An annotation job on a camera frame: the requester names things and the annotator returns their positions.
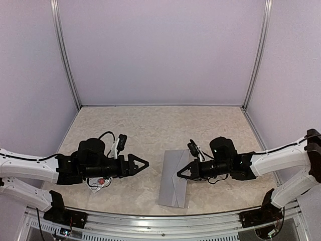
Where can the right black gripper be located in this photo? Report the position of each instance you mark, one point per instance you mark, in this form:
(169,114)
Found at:
(195,169)

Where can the front aluminium rail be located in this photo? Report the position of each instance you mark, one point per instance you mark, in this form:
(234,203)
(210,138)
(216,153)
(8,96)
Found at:
(213,226)

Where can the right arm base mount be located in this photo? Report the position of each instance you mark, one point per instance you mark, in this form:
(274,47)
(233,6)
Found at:
(264,214)

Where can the grey envelope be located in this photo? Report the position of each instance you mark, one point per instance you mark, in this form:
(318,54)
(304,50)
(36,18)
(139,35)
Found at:
(172,190)

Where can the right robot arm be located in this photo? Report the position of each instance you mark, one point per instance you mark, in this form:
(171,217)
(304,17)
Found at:
(248,166)

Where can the aluminium frame post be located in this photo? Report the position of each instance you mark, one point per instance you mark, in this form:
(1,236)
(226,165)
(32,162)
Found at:
(63,53)
(259,53)

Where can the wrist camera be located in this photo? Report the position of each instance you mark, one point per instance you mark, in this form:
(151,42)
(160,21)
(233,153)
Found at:
(195,151)
(118,146)

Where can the sticker sheet with seals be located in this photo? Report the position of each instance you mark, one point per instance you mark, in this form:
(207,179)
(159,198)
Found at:
(96,184)

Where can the right aluminium frame post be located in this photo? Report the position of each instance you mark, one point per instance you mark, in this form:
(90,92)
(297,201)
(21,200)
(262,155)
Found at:
(259,53)

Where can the left aluminium frame post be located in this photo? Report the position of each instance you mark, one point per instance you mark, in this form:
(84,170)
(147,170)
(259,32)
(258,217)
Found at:
(63,53)

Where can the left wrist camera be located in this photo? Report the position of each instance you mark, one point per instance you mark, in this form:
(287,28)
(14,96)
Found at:
(118,146)

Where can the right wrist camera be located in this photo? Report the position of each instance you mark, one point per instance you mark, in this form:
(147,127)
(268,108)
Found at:
(195,151)

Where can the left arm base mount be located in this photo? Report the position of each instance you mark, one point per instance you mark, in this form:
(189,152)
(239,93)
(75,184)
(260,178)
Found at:
(58,213)

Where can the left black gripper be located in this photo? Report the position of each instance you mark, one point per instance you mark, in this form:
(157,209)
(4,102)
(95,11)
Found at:
(131,169)

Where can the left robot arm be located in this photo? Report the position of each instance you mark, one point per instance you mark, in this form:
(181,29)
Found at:
(89,161)

